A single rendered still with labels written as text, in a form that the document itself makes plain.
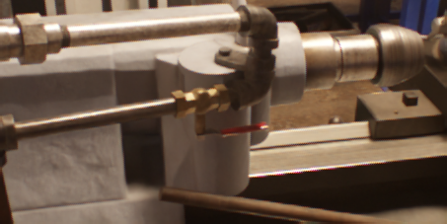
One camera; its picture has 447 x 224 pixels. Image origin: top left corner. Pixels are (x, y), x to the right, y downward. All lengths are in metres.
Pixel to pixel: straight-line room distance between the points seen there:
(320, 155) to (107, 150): 0.48
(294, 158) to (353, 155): 0.11
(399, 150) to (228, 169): 0.49
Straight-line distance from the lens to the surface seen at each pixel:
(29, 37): 0.61
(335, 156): 1.20
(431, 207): 1.30
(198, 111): 0.72
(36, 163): 0.84
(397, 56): 0.93
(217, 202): 0.76
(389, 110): 1.27
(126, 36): 0.65
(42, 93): 0.82
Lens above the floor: 1.50
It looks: 29 degrees down
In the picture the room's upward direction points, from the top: straight up
